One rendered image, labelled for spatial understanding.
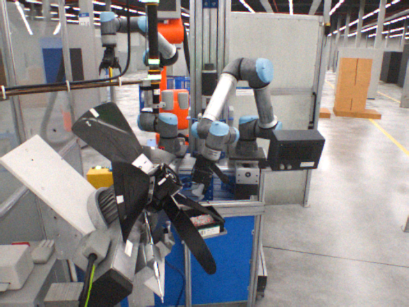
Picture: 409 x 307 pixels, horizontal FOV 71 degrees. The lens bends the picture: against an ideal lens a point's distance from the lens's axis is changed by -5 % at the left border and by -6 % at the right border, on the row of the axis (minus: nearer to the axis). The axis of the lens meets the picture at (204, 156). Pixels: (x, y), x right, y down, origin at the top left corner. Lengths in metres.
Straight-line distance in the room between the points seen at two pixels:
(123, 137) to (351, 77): 8.33
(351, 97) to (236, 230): 7.71
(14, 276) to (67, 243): 0.21
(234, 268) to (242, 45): 1.96
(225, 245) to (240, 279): 0.28
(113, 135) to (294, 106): 2.36
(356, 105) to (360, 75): 0.84
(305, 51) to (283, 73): 0.29
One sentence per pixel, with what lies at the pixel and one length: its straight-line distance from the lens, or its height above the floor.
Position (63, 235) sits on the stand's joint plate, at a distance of 1.14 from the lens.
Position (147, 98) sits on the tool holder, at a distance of 1.07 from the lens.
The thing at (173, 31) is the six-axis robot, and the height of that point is 1.96.
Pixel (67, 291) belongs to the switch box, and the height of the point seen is 0.84.
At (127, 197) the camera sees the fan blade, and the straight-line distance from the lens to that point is 0.81.
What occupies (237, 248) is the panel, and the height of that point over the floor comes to 0.55.
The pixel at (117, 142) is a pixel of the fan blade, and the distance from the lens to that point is 1.05.
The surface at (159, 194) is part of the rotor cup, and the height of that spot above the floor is 1.18.
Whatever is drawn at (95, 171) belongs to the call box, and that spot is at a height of 1.07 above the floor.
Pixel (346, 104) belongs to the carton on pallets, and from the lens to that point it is 9.17.
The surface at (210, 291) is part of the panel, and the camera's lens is 2.02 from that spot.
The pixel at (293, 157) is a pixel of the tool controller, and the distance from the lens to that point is 1.60.
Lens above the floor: 1.64
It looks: 19 degrees down
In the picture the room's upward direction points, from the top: straight up
